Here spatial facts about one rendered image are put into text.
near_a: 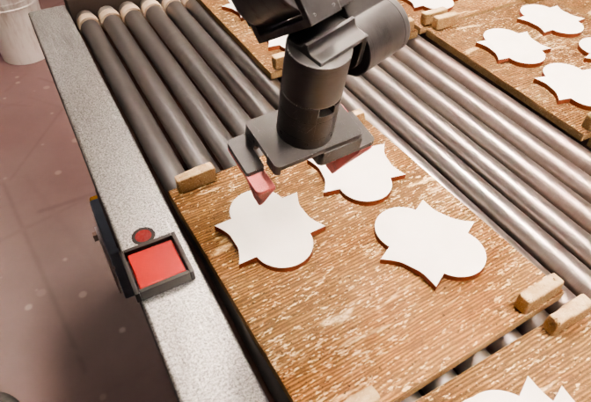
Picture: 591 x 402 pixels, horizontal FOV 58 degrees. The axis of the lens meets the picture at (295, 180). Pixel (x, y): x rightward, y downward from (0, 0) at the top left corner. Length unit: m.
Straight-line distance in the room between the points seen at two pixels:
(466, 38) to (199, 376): 0.86
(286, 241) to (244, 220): 0.07
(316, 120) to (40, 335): 1.51
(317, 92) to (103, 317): 1.48
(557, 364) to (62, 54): 1.02
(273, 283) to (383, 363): 0.16
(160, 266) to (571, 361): 0.49
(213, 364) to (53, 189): 1.76
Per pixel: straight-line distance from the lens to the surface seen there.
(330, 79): 0.45
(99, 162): 0.90
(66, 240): 2.10
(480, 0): 1.36
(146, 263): 0.71
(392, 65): 1.09
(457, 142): 0.92
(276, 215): 0.72
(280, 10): 0.44
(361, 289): 0.66
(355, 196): 0.75
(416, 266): 0.68
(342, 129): 0.54
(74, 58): 1.19
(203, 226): 0.73
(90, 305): 1.88
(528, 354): 0.66
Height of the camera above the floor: 1.47
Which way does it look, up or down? 43 degrees down
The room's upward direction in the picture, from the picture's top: straight up
